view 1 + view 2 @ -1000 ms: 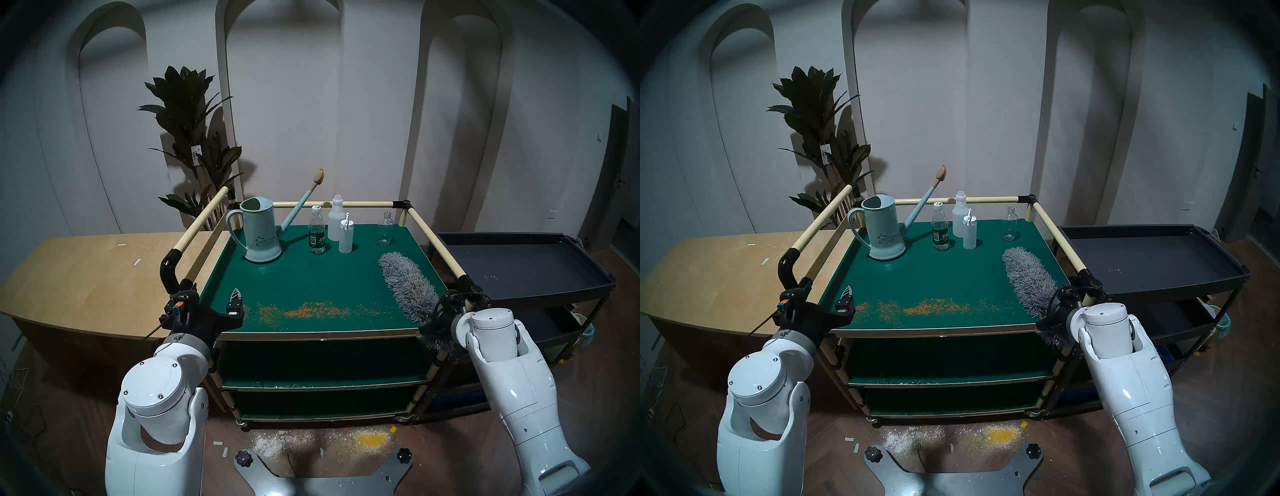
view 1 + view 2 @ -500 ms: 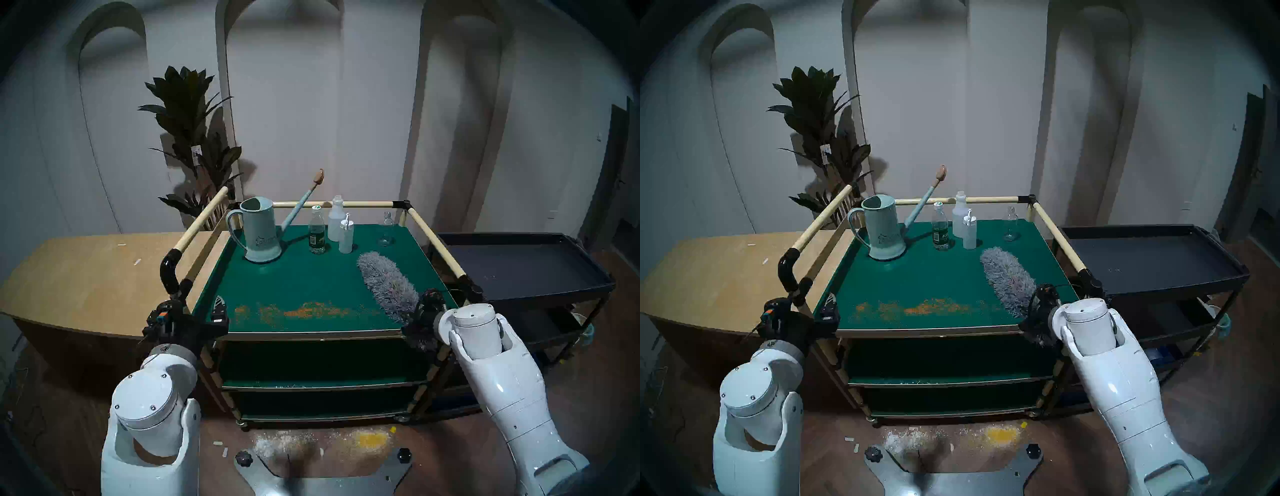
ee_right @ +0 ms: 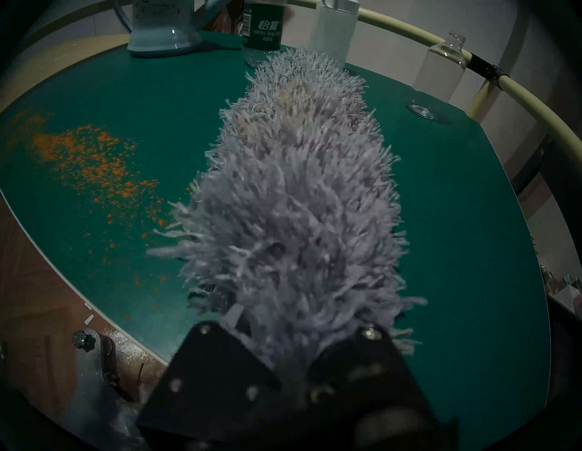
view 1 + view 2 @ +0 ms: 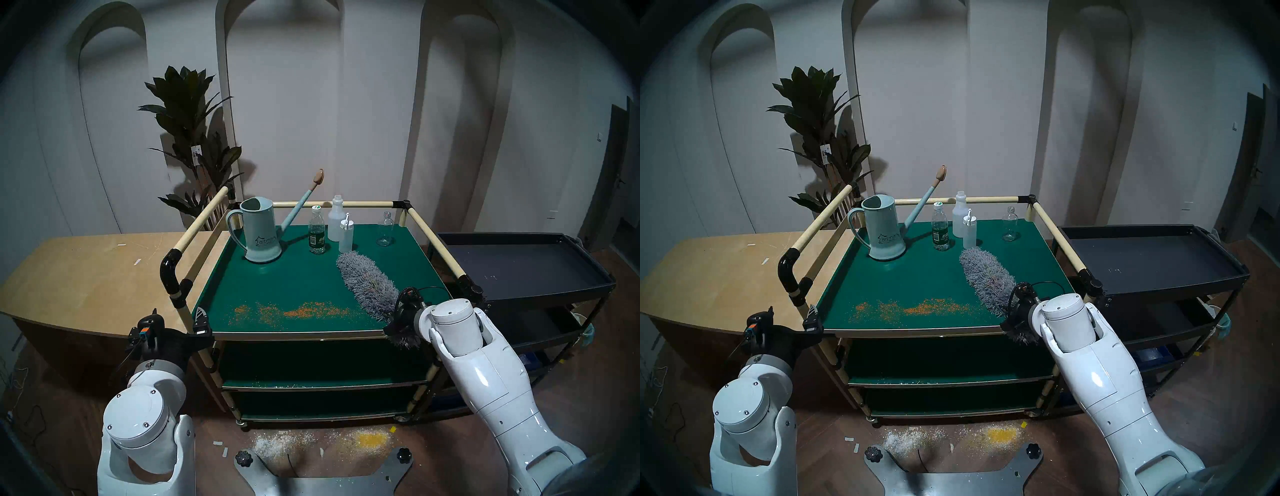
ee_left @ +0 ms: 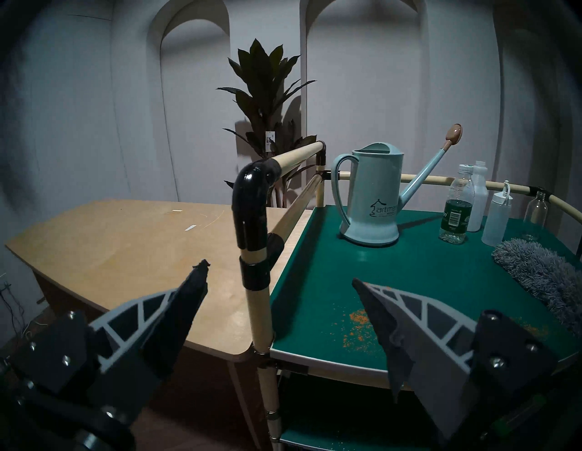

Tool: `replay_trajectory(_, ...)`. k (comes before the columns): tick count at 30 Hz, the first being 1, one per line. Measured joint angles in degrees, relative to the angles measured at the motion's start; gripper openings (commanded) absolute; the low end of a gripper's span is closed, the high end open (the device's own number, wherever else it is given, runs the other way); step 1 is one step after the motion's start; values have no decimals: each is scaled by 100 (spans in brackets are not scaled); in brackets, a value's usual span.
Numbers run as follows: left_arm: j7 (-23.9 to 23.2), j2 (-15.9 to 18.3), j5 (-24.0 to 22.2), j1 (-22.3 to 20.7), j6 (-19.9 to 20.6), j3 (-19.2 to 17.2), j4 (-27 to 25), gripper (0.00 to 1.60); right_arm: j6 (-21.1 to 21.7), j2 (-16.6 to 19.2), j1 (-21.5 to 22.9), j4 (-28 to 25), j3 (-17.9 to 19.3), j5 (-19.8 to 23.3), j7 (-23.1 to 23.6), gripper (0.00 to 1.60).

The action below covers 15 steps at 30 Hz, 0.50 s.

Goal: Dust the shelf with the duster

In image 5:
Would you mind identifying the grey lattice left gripper left finger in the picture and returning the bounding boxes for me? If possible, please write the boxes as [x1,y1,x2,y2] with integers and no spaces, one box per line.
[11,260,210,423]

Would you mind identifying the grey lattice left gripper right finger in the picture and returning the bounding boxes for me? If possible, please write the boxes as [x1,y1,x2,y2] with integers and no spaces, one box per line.
[352,278,557,441]

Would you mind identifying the grey fluffy duster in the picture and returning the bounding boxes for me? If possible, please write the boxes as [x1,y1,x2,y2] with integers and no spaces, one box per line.
[492,238,582,338]

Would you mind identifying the green shelf cart beige rails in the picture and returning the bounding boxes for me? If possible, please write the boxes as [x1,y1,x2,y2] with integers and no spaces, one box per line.
[231,141,582,451]

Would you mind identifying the orange dust powder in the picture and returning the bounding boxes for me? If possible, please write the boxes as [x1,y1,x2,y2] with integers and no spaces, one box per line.
[334,309,548,354]

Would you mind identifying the light wooden table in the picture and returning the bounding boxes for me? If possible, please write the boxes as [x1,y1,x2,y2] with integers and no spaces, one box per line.
[5,199,314,451]

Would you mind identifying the clear water bottle green label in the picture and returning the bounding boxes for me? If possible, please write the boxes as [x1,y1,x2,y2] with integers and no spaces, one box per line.
[439,164,475,245]

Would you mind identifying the translucent squeeze bottle with cap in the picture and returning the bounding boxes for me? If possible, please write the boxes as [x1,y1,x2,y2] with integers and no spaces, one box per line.
[481,180,513,247]

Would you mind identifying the white opaque plastic bottle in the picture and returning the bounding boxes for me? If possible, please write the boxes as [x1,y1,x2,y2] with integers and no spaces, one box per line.
[467,160,488,232]

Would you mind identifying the teal watering can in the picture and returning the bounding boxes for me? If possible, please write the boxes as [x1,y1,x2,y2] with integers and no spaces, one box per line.
[331,124,463,247]

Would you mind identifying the small clear glass bottle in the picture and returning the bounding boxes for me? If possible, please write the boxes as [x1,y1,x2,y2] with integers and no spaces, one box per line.
[522,190,549,241]

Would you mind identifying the dark green leafy plant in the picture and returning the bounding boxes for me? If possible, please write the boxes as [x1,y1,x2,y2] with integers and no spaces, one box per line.
[216,39,319,209]

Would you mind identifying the black floor cable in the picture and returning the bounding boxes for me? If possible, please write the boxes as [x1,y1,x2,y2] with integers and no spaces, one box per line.
[0,273,28,337]

